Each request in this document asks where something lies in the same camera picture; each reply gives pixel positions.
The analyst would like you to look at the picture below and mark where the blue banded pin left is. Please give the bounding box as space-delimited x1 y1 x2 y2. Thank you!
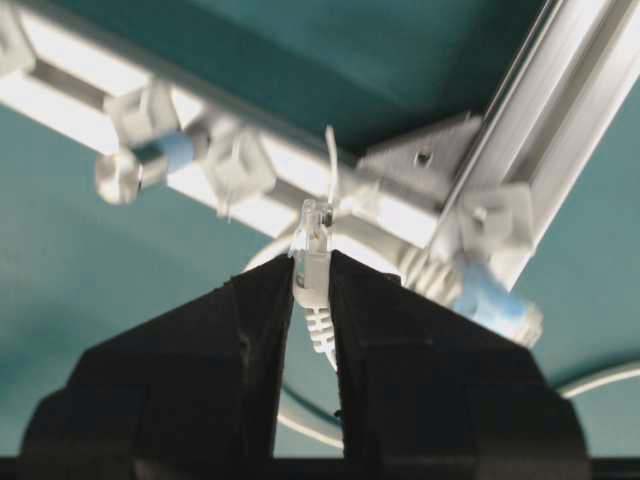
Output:
94 132 198 205

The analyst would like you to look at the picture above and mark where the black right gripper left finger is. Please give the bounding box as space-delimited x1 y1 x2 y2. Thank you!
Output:
19 259 293 479

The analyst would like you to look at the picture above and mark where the blue banded pin right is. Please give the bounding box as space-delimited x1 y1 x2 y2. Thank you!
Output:
404 249 544 346

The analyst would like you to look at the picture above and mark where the square aluminium extrusion frame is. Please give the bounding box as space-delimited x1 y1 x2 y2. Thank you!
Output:
0 0 640 296

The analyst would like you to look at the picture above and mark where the white ethernet cable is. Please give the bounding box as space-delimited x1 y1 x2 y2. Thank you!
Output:
244 198 640 451

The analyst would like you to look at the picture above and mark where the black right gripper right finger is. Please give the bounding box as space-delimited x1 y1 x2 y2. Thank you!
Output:
329 252 588 479

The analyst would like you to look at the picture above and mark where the blue banded pin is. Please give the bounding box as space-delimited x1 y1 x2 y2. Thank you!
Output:
94 132 198 205
404 249 544 346

